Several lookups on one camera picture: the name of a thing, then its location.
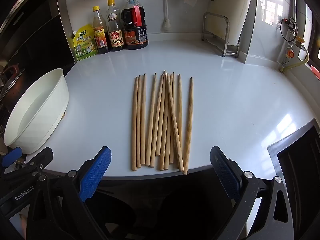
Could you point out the slim amber vinegar bottle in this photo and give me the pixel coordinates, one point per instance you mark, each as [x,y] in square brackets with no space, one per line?
[100,37]

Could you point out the clear soy sauce bottle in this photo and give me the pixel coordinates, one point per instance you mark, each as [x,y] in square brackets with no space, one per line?
[116,38]

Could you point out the black cooker hood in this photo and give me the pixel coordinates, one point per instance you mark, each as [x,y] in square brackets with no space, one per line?
[37,30]

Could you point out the bunch of wooden chopsticks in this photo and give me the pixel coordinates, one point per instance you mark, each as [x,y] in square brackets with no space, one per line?
[143,117]

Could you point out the metal cutting board rack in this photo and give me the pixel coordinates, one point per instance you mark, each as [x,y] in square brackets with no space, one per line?
[227,37]

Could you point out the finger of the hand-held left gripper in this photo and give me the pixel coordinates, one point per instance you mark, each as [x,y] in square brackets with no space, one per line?
[11,156]
[43,155]

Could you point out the white cutting board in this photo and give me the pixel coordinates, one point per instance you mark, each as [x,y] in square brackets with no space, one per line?
[237,5]

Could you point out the yellow green seasoning pouch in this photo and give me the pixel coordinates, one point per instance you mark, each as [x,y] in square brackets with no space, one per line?
[83,45]

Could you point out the red flat object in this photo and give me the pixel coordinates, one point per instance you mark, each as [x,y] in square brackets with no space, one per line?
[315,72]

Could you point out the gas valve assembly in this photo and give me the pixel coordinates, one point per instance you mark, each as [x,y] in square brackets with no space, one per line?
[290,53]

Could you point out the white hanging brush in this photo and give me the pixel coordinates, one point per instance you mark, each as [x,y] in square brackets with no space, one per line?
[166,25]

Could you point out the white plastic basin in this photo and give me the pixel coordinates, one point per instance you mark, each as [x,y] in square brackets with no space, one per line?
[57,97]

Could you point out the black sink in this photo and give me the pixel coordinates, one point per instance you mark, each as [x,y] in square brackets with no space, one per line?
[300,167]

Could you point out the white wall pipe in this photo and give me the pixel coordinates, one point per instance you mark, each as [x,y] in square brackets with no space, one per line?
[294,5]

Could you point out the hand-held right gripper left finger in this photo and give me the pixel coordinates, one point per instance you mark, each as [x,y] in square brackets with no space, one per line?
[96,172]

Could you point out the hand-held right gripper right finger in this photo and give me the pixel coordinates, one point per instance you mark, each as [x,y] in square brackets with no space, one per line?
[225,172]

